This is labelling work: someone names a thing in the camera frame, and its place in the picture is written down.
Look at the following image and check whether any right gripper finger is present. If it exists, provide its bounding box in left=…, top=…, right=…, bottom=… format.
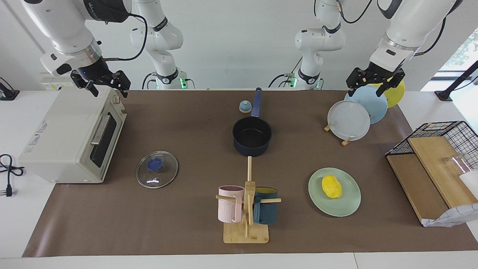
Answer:
left=114, top=70, right=131, bottom=98
left=71, top=71, right=99, bottom=98

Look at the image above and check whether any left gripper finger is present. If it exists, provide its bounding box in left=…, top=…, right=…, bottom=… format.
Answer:
left=345, top=68, right=368, bottom=97
left=376, top=69, right=406, bottom=98

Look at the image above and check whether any glass lid blue knob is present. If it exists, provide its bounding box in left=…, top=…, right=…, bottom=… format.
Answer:
left=136, top=151, right=179, bottom=189

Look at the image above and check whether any yellow plate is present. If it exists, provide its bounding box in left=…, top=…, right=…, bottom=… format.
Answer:
left=368, top=80, right=406, bottom=109

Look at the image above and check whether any light blue plate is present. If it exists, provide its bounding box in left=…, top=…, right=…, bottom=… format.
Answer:
left=344, top=85, right=388, bottom=124

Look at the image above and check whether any grey plate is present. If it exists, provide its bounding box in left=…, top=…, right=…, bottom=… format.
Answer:
left=327, top=100, right=371, bottom=141

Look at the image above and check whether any wooden plate rack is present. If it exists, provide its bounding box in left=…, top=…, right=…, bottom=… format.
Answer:
left=323, top=123, right=353, bottom=146

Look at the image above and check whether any dark blue pot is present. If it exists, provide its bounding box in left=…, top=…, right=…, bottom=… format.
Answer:
left=232, top=87, right=273, bottom=157

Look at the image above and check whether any green plate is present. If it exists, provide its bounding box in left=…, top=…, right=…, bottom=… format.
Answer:
left=308, top=167, right=362, bottom=217

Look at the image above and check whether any white power strip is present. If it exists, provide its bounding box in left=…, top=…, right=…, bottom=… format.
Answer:
left=40, top=73, right=81, bottom=91

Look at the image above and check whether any beige toaster oven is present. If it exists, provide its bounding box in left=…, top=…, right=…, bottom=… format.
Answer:
left=18, top=86, right=127, bottom=184

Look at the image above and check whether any brown table mat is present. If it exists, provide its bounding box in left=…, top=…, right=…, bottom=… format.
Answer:
left=22, top=90, right=478, bottom=257

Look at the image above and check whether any clear glass cup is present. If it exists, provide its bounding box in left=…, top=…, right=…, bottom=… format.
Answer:
left=444, top=153, right=470, bottom=176

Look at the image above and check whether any wooden shelf box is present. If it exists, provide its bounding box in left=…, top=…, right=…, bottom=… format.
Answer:
left=387, top=136, right=478, bottom=225

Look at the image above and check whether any white cup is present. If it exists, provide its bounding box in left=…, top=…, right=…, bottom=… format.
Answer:
left=459, top=170, right=478, bottom=199

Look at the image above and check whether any white crumpled bag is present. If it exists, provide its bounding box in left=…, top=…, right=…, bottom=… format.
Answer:
left=422, top=203, right=478, bottom=228

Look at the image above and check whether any teal mug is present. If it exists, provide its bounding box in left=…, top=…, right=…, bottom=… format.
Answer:
left=253, top=186, right=279, bottom=225

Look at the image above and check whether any pink ribbed mug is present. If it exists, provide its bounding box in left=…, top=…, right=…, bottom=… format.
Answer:
left=218, top=185, right=245, bottom=223

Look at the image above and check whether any wooden mug tree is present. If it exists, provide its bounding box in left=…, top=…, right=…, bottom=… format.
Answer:
left=215, top=156, right=282, bottom=244

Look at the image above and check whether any black base cable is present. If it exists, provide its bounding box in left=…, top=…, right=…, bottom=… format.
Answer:
left=268, top=56, right=304, bottom=89
left=142, top=72, right=159, bottom=90

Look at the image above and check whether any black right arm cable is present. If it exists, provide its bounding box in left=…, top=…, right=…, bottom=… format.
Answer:
left=101, top=13, right=148, bottom=62

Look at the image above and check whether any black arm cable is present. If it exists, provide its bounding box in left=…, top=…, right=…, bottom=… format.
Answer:
left=101, top=13, right=148, bottom=62
left=414, top=17, right=447, bottom=56

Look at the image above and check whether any black camera stand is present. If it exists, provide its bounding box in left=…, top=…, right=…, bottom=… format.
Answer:
left=434, top=60, right=478, bottom=101

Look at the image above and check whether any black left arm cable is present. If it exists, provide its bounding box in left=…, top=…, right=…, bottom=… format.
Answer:
left=414, top=17, right=447, bottom=56

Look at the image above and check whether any black wire basket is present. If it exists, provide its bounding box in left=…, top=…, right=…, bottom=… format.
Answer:
left=385, top=121, right=478, bottom=170

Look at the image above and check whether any black power cable with plug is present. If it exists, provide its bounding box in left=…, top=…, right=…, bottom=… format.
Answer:
left=0, top=154, right=26, bottom=197

